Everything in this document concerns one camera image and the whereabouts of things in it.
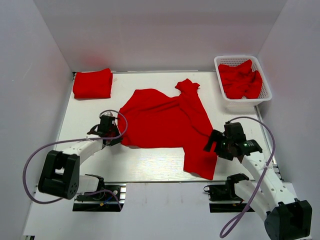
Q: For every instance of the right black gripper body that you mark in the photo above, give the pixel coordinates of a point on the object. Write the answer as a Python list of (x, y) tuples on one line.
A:
[(224, 149)]

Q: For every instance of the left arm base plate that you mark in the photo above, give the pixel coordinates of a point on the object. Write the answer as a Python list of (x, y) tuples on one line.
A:
[(103, 201)]

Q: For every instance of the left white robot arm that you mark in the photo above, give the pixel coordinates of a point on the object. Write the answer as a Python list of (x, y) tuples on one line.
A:
[(61, 176)]

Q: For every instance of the white plastic basket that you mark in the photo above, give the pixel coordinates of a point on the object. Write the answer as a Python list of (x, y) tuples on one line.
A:
[(243, 104)]

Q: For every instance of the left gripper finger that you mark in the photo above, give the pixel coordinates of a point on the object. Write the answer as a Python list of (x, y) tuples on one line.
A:
[(93, 130), (111, 141)]

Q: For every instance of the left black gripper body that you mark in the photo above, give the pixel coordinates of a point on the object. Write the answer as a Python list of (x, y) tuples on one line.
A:
[(114, 132)]

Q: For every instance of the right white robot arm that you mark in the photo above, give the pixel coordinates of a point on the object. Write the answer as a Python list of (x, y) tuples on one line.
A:
[(285, 217)]

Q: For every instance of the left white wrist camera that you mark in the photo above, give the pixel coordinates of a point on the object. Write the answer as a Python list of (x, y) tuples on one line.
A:
[(107, 113)]

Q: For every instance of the folded red t shirt stack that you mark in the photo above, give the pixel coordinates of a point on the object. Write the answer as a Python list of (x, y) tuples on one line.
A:
[(93, 85)]

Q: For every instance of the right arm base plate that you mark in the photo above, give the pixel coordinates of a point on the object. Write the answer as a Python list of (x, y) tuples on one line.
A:
[(222, 196)]

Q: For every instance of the red t shirts in basket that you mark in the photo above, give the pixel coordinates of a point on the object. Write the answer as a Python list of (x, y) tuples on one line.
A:
[(240, 81)]

